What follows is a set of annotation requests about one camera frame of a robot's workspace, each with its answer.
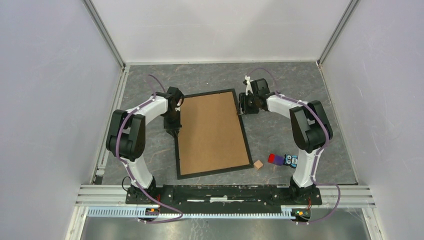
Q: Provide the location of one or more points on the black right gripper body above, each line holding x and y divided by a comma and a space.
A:
247, 104

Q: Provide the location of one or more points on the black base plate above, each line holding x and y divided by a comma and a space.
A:
222, 199

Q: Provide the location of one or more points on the red purple toy brick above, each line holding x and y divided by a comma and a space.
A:
276, 159

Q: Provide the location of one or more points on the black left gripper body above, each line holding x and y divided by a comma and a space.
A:
172, 120

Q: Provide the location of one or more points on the small wooden cube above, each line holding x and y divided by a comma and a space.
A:
258, 164

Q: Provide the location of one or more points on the brown backing board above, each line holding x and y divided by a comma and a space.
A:
212, 132

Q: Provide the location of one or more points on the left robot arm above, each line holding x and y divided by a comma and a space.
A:
126, 136

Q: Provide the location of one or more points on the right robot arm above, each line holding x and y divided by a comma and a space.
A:
310, 127

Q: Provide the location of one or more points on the blue owl toy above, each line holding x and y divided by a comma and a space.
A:
290, 160

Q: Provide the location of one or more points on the white cable duct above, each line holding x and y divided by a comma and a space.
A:
152, 213

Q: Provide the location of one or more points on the aluminium frame rail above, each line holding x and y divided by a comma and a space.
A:
94, 14

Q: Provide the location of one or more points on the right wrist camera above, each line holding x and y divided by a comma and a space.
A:
247, 82

